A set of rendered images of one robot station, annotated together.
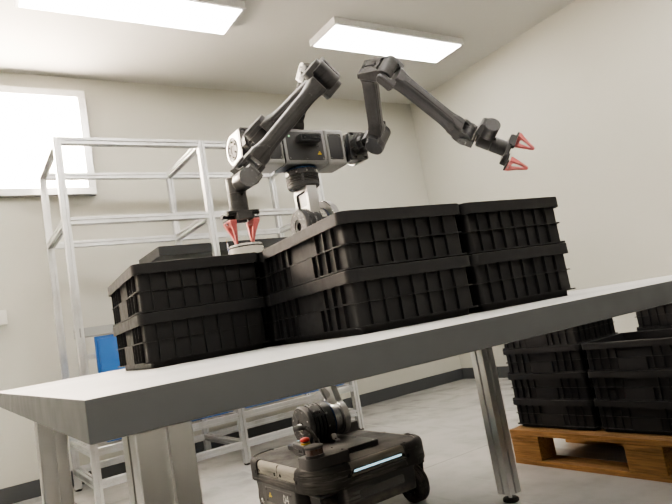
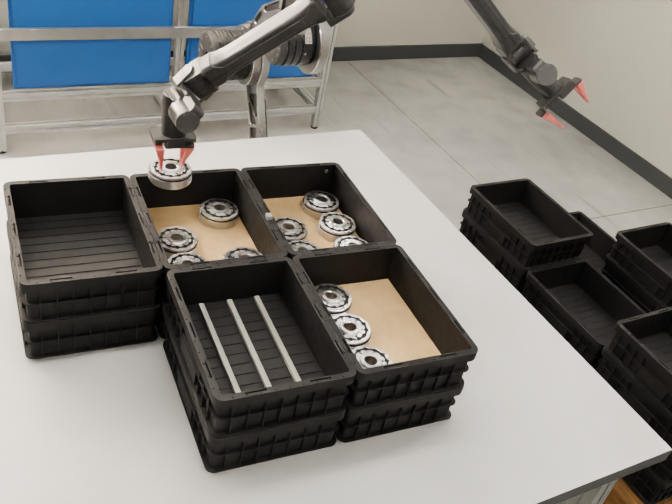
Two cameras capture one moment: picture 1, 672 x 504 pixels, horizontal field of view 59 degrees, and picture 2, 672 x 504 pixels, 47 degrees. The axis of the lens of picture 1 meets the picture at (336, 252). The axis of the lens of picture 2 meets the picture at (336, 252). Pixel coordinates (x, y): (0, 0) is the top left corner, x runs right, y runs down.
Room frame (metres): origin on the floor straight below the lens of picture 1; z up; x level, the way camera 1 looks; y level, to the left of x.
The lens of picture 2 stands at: (0.09, -0.15, 2.03)
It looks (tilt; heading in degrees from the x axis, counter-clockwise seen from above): 36 degrees down; 359
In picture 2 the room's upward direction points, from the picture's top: 13 degrees clockwise
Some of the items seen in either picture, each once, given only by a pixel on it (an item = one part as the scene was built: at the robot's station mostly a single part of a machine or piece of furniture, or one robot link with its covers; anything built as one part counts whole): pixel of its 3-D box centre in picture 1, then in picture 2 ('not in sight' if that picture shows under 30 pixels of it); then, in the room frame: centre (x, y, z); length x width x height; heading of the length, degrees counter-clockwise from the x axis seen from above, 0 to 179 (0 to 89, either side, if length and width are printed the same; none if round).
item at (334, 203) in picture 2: not in sight; (321, 201); (1.94, -0.12, 0.86); 0.10 x 0.10 x 0.01
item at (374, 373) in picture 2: (456, 224); (380, 305); (1.46, -0.31, 0.92); 0.40 x 0.30 x 0.02; 30
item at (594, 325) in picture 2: (659, 379); (575, 334); (2.28, -1.12, 0.31); 0.40 x 0.30 x 0.34; 34
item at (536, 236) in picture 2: (564, 368); (512, 256); (2.61, -0.89, 0.37); 0.40 x 0.30 x 0.45; 34
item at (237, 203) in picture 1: (238, 206); (173, 125); (1.72, 0.26, 1.12); 0.10 x 0.07 x 0.07; 120
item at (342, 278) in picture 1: (366, 303); (248, 376); (1.31, -0.05, 0.76); 0.40 x 0.30 x 0.12; 30
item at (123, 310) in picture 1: (181, 295); (80, 245); (1.51, 0.41, 0.87); 0.40 x 0.30 x 0.11; 30
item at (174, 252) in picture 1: (237, 250); not in sight; (3.93, 0.65, 1.32); 1.20 x 0.45 x 0.06; 124
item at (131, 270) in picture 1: (178, 275); (80, 227); (1.51, 0.41, 0.92); 0.40 x 0.30 x 0.02; 30
